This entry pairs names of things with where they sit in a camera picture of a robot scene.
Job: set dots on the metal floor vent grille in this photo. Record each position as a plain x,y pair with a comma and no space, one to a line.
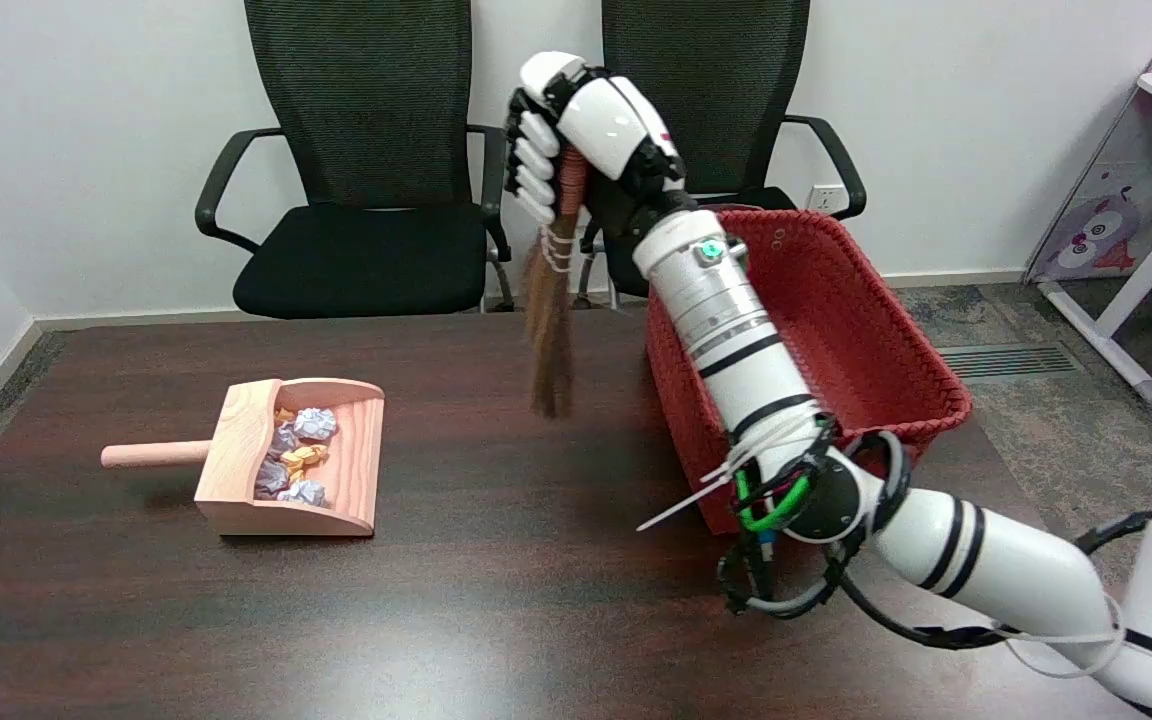
1008,361

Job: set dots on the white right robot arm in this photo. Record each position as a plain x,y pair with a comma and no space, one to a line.
836,470

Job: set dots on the red woven basket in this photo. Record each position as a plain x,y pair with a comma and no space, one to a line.
856,320

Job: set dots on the black mesh office chair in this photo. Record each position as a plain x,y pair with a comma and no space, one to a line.
726,110
366,170

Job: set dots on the white wall power socket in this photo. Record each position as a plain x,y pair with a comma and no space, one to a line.
823,198

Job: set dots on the white crumpled paper ball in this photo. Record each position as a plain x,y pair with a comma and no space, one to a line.
315,423

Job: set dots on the white pink children desk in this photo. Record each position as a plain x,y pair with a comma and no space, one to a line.
1131,200

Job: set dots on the dark purple crumpled paper ball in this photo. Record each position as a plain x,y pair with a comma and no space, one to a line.
270,478

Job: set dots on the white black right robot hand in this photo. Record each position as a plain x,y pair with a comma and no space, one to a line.
601,120

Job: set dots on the small brown straw broom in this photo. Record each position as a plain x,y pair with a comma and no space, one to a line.
554,300

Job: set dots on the yellow crumpled paper ball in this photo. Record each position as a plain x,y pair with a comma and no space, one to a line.
303,458

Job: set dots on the pale blue crumpled paper ball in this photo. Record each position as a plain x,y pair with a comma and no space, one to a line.
304,492

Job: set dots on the wooden dustpan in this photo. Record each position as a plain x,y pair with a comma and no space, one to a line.
276,470

